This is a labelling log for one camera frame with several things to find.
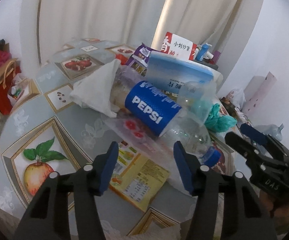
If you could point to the blue detergent bottle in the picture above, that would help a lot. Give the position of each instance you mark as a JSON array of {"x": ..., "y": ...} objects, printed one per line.
[{"x": 204, "y": 53}]

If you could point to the red white carton box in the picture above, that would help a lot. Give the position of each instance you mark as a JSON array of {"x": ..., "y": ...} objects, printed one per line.
[{"x": 178, "y": 46}]

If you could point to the white tissue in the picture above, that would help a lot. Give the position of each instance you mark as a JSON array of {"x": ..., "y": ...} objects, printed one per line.
[{"x": 94, "y": 90}]

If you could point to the Pepsi plastic bottle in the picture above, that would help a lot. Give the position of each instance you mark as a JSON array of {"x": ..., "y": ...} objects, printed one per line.
[{"x": 164, "y": 118}]

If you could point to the large water jug on floor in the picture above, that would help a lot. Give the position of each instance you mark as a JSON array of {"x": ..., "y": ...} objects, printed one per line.
[{"x": 272, "y": 130}]

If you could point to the fruit pattern tablecloth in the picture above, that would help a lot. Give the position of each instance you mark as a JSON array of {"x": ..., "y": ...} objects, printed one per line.
[{"x": 50, "y": 133}]

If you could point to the green plastic bag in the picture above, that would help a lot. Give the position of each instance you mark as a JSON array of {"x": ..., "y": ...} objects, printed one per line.
[{"x": 218, "y": 123}]

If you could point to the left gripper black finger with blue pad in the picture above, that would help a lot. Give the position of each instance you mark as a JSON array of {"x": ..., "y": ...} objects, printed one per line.
[
  {"x": 244, "y": 216},
  {"x": 46, "y": 217}
]

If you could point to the blue white tissue box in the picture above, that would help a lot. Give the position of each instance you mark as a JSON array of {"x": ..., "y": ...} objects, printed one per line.
[{"x": 169, "y": 73}]

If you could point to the grey cabinet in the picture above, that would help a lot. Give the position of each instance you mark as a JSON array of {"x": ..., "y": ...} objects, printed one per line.
[{"x": 213, "y": 66}]

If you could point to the red crumpled wrapper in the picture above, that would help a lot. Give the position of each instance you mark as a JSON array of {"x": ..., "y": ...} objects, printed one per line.
[{"x": 122, "y": 59}]

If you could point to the yellow snack wrapper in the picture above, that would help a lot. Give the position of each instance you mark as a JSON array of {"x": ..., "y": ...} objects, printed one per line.
[{"x": 136, "y": 178}]

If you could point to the white plastic bag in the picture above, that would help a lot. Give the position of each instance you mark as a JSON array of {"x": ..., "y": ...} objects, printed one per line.
[{"x": 237, "y": 97}]

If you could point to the purple snack bag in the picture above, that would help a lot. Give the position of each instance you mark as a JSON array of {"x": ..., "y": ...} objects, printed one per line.
[{"x": 139, "y": 59}]

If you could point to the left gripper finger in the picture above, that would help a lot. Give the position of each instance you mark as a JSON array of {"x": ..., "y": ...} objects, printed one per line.
[
  {"x": 253, "y": 134},
  {"x": 244, "y": 148}
]

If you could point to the clear plastic bag red flowers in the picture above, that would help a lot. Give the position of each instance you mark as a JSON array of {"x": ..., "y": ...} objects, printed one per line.
[{"x": 137, "y": 135}]

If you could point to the red gift bag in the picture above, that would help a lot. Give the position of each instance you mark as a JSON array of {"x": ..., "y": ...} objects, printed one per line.
[{"x": 8, "y": 71}]

